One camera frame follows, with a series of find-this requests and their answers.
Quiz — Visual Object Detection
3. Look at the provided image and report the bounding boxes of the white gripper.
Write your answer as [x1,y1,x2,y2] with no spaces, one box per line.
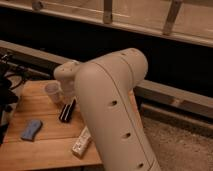
[60,81,75,104]

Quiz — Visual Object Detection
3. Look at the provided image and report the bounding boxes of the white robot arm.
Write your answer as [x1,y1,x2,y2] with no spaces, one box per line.
[54,48,161,171]

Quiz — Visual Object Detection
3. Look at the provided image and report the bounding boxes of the wooden table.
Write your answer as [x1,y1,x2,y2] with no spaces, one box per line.
[0,80,101,171]

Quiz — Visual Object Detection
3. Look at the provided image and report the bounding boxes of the blue sponge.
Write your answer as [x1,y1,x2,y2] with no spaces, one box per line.
[21,119,43,141]

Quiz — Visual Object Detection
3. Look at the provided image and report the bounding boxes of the black equipment with cables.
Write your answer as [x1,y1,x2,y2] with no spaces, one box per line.
[0,62,19,145]

